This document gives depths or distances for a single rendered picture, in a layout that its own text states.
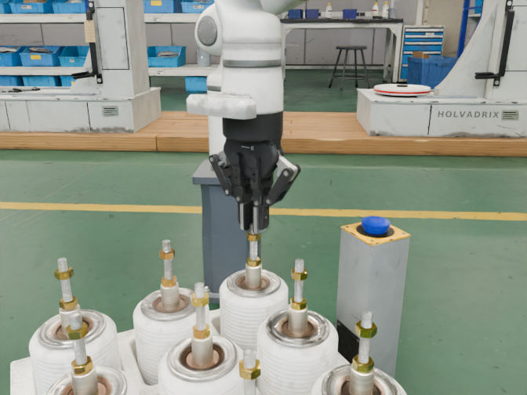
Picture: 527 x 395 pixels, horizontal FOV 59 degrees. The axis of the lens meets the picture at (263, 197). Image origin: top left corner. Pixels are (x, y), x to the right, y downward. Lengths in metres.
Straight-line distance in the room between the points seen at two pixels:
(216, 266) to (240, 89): 0.59
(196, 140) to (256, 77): 1.94
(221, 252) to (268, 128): 0.53
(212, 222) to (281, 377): 0.53
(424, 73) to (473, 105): 2.33
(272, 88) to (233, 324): 0.31
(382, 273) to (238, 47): 0.36
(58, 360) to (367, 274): 0.40
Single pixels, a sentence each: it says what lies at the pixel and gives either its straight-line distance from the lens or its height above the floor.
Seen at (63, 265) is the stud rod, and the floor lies 0.34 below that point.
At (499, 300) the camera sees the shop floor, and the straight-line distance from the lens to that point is 1.23.
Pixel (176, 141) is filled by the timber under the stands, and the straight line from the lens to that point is 2.50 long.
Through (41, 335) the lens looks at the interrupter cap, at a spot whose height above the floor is 0.25.
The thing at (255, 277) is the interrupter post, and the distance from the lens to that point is 0.64.
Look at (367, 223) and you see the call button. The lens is 0.67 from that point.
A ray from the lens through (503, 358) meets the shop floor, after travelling 1.04.
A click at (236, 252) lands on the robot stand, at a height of 0.12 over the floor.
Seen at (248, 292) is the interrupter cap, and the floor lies 0.25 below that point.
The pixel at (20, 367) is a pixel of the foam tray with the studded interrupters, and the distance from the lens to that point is 0.70.
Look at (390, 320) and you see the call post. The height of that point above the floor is 0.18.
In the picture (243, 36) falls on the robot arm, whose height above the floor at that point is 0.58.
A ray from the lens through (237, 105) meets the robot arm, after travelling 0.50.
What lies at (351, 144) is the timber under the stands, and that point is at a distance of 2.44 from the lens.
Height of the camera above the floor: 0.58
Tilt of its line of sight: 19 degrees down
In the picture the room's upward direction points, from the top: straight up
